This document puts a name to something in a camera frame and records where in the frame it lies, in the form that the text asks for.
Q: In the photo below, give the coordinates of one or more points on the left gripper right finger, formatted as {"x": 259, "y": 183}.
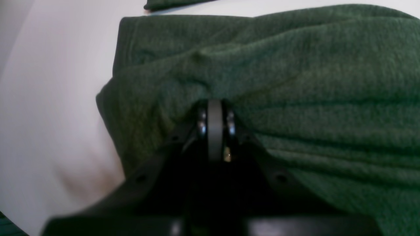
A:
{"x": 273, "y": 201}

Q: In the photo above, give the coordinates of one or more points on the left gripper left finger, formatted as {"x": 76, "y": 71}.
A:
{"x": 151, "y": 202}

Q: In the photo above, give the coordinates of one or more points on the dark green t-shirt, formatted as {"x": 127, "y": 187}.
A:
{"x": 331, "y": 91}

